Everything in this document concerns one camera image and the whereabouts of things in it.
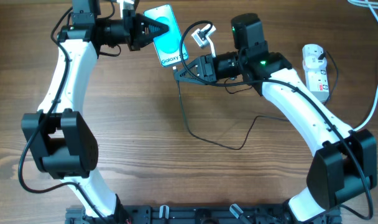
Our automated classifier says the white USB charger adapter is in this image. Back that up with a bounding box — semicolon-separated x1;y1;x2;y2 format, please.
302;52;327;72

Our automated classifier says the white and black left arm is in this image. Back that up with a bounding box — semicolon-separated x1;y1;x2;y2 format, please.
21;1;168;223

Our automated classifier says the white power strip cord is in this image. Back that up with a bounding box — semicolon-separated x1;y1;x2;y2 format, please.
347;0;378;132

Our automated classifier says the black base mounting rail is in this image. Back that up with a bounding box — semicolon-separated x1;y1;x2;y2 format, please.
65;204;343;224

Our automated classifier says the smartphone with teal screen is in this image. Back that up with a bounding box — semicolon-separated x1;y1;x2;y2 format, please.
144;4;182;67

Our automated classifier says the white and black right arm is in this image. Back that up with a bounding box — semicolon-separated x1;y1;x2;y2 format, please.
173;13;377;223

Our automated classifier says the white power strip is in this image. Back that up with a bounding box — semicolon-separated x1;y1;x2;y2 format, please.
302;44;330;103

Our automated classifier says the black USB charging cable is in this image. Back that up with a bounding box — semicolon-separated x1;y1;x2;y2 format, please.
172;50;339;151

